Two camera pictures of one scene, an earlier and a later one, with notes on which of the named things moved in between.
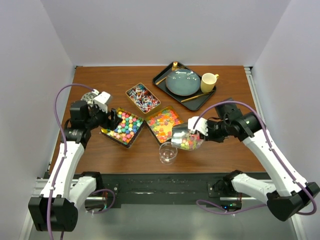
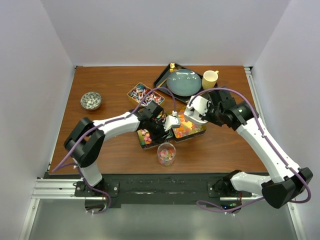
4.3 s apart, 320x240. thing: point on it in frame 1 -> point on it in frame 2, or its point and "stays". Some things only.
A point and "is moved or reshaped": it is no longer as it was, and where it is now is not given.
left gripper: x=110 y=123 -> x=160 y=137
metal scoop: x=182 y=138 -> x=192 y=113
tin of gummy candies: x=160 y=123 is moved or reshaped
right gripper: x=210 y=136 -> x=209 y=106
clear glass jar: x=168 y=152 stays
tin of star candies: x=127 y=131 -> x=145 y=139
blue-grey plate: x=182 y=82 stays
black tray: x=194 y=100 -> x=161 y=83
